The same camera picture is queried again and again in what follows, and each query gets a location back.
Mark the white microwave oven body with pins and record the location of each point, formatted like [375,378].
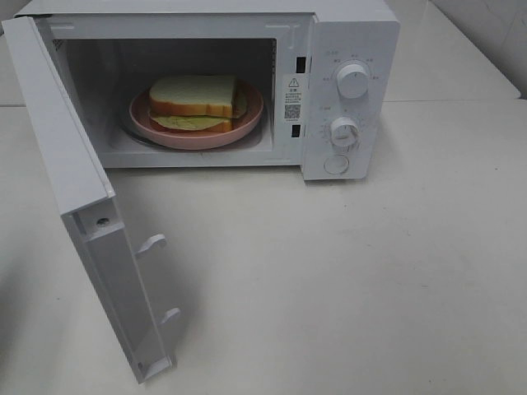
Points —
[288,50]

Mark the white microwave door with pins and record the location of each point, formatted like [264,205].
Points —
[85,197]

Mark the round white door button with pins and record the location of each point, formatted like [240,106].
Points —
[337,164]

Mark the glass microwave turntable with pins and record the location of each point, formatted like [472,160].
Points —
[260,139]

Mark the lower white timer knob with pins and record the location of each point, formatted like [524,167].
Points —
[344,132]

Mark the white bread sandwich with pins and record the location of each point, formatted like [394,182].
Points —
[196,103]

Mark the pink round plate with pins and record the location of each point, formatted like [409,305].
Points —
[144,126]

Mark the upper white power knob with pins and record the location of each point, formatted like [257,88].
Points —
[352,79]

